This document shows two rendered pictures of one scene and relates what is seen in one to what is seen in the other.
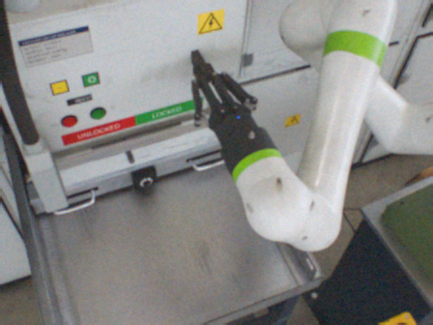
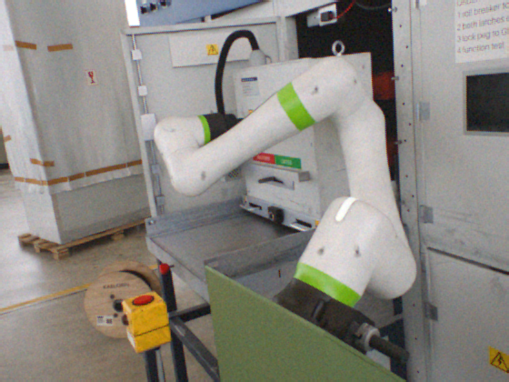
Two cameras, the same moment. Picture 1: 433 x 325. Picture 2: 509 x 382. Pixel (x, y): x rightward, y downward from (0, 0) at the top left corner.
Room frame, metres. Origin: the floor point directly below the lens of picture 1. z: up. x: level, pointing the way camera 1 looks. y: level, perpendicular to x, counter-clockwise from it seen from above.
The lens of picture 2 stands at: (0.60, -1.47, 1.36)
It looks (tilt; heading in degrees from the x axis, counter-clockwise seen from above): 13 degrees down; 89
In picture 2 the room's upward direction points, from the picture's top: 7 degrees counter-clockwise
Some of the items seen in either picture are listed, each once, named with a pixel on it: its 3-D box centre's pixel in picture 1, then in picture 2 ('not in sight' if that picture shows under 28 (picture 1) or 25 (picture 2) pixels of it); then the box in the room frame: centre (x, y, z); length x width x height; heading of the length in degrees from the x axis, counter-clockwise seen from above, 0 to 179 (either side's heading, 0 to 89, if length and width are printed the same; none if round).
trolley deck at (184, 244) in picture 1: (150, 206); (267, 238); (0.66, 0.15, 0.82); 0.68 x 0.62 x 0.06; 26
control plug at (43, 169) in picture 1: (44, 172); (228, 155); (0.56, 0.34, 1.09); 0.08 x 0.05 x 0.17; 26
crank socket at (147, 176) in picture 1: (144, 178); (274, 215); (0.69, 0.17, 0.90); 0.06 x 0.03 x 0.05; 116
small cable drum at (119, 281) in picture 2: not in sight; (124, 297); (-0.17, 1.27, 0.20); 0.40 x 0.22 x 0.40; 177
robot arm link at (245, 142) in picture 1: (248, 155); (213, 131); (0.53, -0.06, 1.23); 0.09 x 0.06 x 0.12; 116
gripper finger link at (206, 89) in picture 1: (212, 99); not in sight; (0.65, 0.01, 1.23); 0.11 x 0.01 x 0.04; 27
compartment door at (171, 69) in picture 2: not in sight; (216, 120); (0.52, 0.56, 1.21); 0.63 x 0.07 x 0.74; 14
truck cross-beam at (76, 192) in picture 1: (140, 166); (284, 212); (0.72, 0.18, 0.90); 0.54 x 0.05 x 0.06; 116
